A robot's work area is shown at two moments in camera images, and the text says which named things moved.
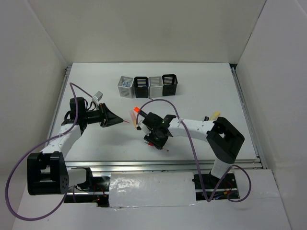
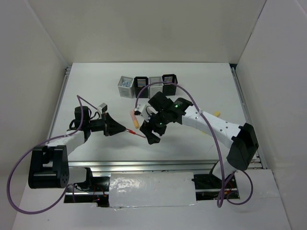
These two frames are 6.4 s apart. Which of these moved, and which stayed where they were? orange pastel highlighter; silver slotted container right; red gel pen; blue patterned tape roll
Moved: red gel pen
Stayed: blue patterned tape roll; orange pastel highlighter; silver slotted container right
